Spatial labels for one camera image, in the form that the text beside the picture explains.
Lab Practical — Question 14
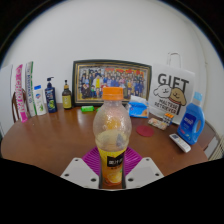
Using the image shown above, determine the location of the small white lotion bottle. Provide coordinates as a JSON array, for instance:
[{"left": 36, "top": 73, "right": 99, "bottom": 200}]
[{"left": 33, "top": 84, "right": 48, "bottom": 116}]

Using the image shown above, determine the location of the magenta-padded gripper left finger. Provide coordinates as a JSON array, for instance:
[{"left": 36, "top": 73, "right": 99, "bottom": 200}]
[{"left": 60, "top": 146, "right": 103, "bottom": 190}]

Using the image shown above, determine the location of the amber pump bottle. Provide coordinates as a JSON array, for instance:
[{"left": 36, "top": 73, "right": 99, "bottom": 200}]
[{"left": 61, "top": 79, "right": 73, "bottom": 110}]

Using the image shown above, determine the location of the white remote control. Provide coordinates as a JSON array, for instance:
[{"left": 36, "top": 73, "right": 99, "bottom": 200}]
[{"left": 168, "top": 132, "right": 192, "bottom": 154}]

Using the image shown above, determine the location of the orange puzzle cube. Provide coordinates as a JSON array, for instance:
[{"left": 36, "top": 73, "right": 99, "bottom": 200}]
[{"left": 162, "top": 112, "right": 175, "bottom": 126}]

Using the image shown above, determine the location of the orange-capped juice bottle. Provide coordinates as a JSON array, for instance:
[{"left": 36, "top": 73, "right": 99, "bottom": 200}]
[{"left": 92, "top": 86, "right": 133, "bottom": 190}]

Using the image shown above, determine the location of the pink shuttlecock tube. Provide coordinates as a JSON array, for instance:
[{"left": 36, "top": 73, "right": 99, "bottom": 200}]
[{"left": 14, "top": 64, "right": 29, "bottom": 123}]

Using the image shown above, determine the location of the framed group photo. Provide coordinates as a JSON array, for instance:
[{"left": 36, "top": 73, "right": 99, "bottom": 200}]
[{"left": 71, "top": 59, "right": 153, "bottom": 107}]

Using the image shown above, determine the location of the blue tissue pack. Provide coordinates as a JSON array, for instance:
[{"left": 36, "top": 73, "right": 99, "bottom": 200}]
[{"left": 126, "top": 95, "right": 150, "bottom": 119}]

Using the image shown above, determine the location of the white printed gift bag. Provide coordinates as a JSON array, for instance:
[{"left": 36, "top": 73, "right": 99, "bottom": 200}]
[{"left": 148, "top": 52, "right": 196, "bottom": 125}]

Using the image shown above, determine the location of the flat round red coaster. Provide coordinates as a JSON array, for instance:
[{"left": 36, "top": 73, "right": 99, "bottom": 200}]
[{"left": 135, "top": 124, "right": 155, "bottom": 138}]

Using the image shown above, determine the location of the dark blue pump bottle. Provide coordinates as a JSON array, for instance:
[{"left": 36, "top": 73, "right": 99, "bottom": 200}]
[{"left": 44, "top": 76, "right": 58, "bottom": 114}]

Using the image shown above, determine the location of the blue detergent bottle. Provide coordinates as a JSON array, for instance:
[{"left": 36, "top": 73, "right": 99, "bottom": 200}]
[{"left": 176, "top": 91, "right": 206, "bottom": 146}]

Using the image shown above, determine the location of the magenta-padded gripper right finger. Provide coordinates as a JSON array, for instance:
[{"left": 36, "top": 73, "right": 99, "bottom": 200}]
[{"left": 123, "top": 146, "right": 165, "bottom": 190}]

